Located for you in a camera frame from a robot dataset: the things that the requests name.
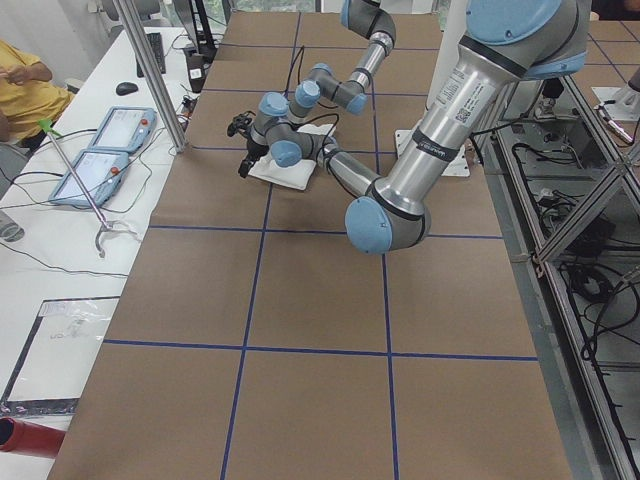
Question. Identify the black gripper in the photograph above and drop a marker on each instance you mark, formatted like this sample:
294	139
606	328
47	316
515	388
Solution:
255	148

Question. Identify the white long-sleeve printed shirt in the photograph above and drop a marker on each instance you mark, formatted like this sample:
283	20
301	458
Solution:
295	165

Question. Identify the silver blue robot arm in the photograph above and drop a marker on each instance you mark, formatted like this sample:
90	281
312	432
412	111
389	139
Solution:
370	21
504	42

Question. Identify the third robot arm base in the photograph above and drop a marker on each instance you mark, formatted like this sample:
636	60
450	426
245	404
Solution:
620	103

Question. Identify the near orange circuit board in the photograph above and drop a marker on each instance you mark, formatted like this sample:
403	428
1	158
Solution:
187	106

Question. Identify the black white device box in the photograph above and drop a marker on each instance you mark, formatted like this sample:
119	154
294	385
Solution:
195	69

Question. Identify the far blue teach pendant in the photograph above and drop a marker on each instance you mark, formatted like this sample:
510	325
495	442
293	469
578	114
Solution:
124	129

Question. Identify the blue teach pendant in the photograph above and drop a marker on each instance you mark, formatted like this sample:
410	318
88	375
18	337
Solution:
124	129
101	172

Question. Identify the near blue teach pendant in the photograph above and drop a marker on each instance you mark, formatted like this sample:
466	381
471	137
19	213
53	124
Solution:
101	172

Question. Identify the black computer mouse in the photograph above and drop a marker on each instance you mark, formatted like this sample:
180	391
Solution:
126	88

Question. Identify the black keyboard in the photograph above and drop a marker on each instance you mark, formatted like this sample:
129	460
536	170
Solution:
156	43

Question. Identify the metal reacher grabber tool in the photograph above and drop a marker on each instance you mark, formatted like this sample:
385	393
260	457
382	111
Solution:
106	226

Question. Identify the person in yellow shirt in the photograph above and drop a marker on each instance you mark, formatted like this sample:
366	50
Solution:
28	96

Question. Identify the grey water bottle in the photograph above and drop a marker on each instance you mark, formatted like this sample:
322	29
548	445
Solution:
10	230

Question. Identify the clear plastic packaging bag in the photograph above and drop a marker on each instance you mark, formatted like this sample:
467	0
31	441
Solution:
57	357

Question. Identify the red cylinder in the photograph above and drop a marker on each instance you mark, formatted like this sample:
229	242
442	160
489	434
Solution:
30	439

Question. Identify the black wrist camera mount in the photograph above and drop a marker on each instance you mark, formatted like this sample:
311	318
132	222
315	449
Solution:
241	124

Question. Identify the aluminium frame post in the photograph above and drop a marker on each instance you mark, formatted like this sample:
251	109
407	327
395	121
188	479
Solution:
130	19

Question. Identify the white camera post with base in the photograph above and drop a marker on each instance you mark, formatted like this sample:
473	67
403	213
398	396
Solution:
453	25

